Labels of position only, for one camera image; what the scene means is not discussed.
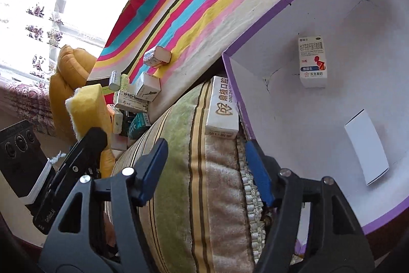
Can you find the white medicine box dark print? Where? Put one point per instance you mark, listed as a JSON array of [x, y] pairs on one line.
[[147, 87]]

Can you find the teal medicine box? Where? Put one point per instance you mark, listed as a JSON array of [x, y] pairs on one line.
[[140, 126]]

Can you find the green striped cushion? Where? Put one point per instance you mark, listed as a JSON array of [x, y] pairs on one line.
[[198, 196]]

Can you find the pink white medicine box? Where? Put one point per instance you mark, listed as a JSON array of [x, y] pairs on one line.
[[119, 142]]

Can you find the yellow rectangular sponge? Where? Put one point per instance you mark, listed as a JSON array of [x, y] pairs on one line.
[[89, 106]]

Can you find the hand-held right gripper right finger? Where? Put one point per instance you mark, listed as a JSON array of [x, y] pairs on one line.
[[258, 172]]

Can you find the plain white flat box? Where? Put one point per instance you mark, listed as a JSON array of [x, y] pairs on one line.
[[367, 148]]

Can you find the purple white cardboard box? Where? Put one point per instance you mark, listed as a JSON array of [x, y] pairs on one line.
[[319, 132]]

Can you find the orange sofa cushion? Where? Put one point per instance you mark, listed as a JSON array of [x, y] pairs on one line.
[[68, 78]]

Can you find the long white printed box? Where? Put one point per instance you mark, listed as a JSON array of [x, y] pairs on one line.
[[222, 113]]

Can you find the colourful striped cloth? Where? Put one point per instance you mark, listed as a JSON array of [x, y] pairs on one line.
[[198, 10]]

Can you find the small pale green medicine box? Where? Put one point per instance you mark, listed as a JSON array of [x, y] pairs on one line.
[[114, 80]]

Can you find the white thread tuft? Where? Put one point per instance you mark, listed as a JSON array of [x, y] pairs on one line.
[[57, 159]]

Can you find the floral lace curtain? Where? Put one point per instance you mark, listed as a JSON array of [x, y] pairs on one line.
[[48, 4]]

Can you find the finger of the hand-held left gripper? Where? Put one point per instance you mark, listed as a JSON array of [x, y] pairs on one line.
[[89, 145]]

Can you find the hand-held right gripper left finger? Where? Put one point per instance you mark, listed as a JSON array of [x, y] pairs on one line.
[[152, 171]]

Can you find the green white medicine box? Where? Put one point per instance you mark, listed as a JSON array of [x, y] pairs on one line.
[[131, 102]]

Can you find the white medicine box red figure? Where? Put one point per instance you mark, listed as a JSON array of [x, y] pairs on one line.
[[313, 62]]

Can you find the floral patterned cloth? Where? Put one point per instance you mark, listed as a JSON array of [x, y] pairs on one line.
[[25, 100]]

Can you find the orange white medicine box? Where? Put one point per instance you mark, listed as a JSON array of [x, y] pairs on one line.
[[115, 118]]

